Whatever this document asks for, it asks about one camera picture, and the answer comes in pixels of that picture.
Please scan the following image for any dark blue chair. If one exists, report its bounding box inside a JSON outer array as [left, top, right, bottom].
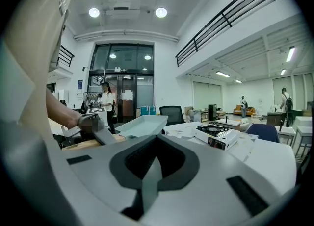
[[246, 123, 280, 144]]

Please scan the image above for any person's left hand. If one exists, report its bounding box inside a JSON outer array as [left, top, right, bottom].
[[78, 113, 104, 133]]

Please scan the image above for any orange sofa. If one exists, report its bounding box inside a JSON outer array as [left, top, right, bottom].
[[233, 104, 256, 117]]

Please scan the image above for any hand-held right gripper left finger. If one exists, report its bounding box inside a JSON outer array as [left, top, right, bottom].
[[61, 134, 159, 212]]

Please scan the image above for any beige printed t-shirt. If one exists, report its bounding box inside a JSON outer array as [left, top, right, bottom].
[[0, 0, 84, 162]]

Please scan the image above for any black office chair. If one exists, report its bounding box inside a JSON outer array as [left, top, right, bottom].
[[159, 105, 186, 126]]

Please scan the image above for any white bean bag cushion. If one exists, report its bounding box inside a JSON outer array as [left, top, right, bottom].
[[240, 118, 251, 131]]

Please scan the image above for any white sink table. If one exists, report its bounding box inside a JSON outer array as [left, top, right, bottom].
[[215, 118, 242, 130], [279, 126, 296, 145]]

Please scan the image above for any triangle patterned tablecloth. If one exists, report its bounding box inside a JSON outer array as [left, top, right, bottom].
[[163, 122, 261, 162]]

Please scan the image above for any white side table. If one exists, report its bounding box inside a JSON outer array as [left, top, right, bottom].
[[295, 116, 314, 157]]

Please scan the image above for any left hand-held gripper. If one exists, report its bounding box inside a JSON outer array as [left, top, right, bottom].
[[60, 107, 119, 147]]

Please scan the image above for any person's left forearm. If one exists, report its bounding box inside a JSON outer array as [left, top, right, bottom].
[[46, 89, 83, 129]]

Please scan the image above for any blue taped box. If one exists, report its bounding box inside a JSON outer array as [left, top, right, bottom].
[[139, 105, 157, 117]]

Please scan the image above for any black cabinet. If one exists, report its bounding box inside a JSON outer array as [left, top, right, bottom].
[[208, 104, 217, 122]]

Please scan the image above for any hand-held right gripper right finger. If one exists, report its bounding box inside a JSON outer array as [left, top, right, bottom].
[[142, 134, 296, 225]]

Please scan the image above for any round ceiling lamp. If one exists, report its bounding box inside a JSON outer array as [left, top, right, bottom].
[[88, 7, 101, 18], [155, 7, 168, 19]]

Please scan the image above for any white ceiling air conditioner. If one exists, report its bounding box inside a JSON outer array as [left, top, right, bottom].
[[102, 0, 142, 20]]

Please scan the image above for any glass entrance door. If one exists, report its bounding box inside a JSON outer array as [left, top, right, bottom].
[[88, 43, 155, 124]]

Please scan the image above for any black mezzanine railing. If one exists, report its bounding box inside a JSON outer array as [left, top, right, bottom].
[[175, 0, 288, 68], [56, 45, 75, 68]]

